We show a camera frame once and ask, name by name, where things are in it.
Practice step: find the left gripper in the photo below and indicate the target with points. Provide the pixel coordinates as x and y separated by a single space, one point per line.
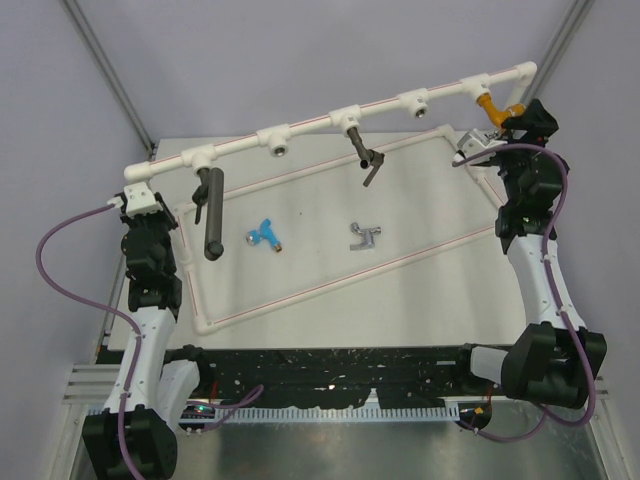
163 215

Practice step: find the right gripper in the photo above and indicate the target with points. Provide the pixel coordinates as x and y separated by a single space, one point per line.
539 123

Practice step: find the orange faucet chrome knob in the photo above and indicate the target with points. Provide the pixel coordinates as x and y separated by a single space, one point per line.
496 116

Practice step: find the white PVC pipe frame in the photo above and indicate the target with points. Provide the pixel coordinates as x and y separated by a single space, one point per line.
422 206

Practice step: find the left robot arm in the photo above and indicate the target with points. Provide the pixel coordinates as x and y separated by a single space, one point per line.
134 434

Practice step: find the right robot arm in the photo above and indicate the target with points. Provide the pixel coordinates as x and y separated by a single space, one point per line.
556 359

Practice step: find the blue plastic faucet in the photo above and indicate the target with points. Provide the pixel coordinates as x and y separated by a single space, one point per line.
264 233

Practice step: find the dark grey lever faucet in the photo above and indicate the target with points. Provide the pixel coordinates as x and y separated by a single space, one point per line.
369 159

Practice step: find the silver metal faucet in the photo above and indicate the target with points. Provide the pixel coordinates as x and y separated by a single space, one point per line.
367 237

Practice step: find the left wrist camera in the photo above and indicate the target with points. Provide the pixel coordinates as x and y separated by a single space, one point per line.
136 199

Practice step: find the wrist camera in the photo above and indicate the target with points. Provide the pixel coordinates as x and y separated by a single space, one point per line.
474 142
136 199

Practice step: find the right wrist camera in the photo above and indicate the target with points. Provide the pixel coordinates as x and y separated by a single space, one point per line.
474 142

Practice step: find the left aluminium frame post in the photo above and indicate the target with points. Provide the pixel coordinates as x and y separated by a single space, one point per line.
89 38

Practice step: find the aluminium frame post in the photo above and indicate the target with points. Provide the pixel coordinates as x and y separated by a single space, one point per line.
569 25
89 38

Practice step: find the right aluminium frame post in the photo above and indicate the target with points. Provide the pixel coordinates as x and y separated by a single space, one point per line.
569 25

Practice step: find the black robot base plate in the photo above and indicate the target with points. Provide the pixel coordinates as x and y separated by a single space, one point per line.
338 378

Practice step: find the white slotted cable duct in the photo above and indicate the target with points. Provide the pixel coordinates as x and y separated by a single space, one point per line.
369 413

